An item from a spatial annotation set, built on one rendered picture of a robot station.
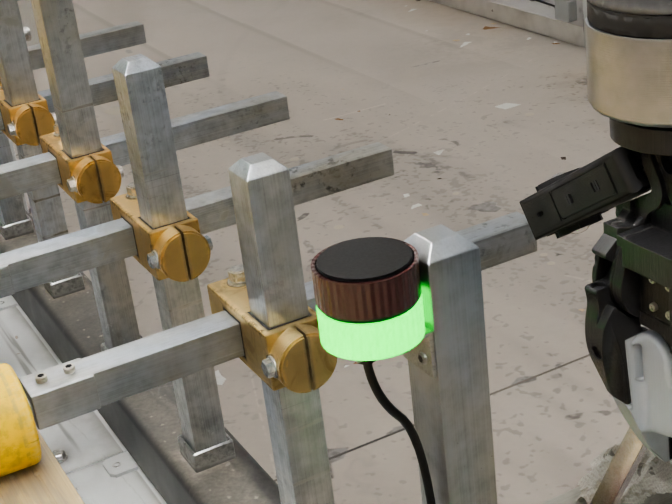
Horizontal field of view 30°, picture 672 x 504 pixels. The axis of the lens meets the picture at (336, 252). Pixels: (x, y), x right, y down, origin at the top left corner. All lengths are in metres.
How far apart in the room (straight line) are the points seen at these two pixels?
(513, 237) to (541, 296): 1.96
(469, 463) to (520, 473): 1.68
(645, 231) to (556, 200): 0.07
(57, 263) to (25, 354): 0.58
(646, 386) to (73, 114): 0.85
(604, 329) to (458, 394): 0.12
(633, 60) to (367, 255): 0.19
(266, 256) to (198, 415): 0.37
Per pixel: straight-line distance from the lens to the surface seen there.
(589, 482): 0.95
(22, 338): 1.82
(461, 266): 0.71
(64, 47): 1.37
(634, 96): 0.60
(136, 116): 1.14
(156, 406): 1.43
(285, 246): 0.94
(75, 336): 1.61
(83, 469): 1.50
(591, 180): 0.67
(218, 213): 1.25
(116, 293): 1.47
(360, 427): 2.62
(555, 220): 0.71
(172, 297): 1.21
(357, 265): 0.69
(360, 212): 3.62
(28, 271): 1.20
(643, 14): 0.59
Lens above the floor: 1.42
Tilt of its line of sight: 25 degrees down
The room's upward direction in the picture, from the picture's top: 7 degrees counter-clockwise
